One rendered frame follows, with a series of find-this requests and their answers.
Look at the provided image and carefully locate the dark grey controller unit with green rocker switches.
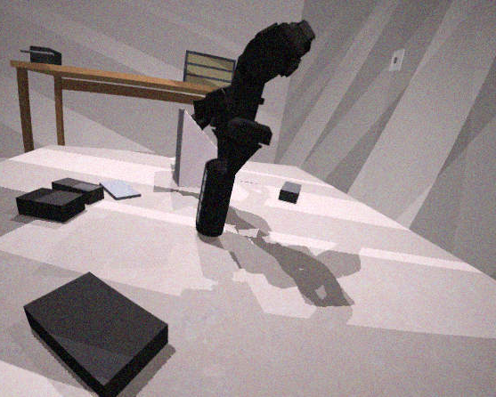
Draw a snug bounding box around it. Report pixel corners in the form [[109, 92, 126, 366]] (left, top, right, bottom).
[[196, 158, 235, 238]]

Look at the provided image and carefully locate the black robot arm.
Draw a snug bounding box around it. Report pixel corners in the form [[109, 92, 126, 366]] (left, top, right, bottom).
[[191, 20, 316, 131]]

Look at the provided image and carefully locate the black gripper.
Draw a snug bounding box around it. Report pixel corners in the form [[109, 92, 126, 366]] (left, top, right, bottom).
[[210, 83, 272, 178]]

